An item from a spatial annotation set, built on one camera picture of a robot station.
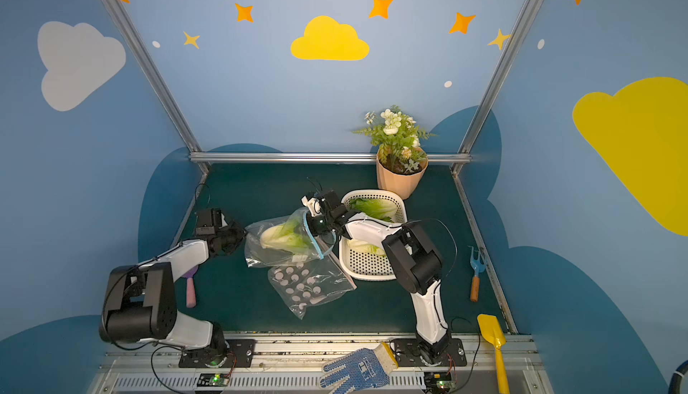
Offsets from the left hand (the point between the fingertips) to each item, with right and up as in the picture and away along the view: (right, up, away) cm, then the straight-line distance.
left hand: (253, 226), depth 94 cm
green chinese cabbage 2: (+46, +6, +4) cm, 47 cm away
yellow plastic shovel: (+76, -29, -18) cm, 84 cm away
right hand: (+17, 0, -4) cm, 17 cm away
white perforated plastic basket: (+38, -13, -1) cm, 41 cm away
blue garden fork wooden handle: (+80, -14, -3) cm, 81 cm away
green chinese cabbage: (+14, -2, -6) cm, 16 cm away
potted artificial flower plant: (+54, +25, +8) cm, 60 cm away
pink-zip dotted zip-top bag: (+20, -18, -8) cm, 28 cm away
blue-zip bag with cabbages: (+4, -9, -5) cm, 11 cm away
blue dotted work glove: (+37, -36, -22) cm, 57 cm away
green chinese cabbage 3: (+38, -6, -3) cm, 38 cm away
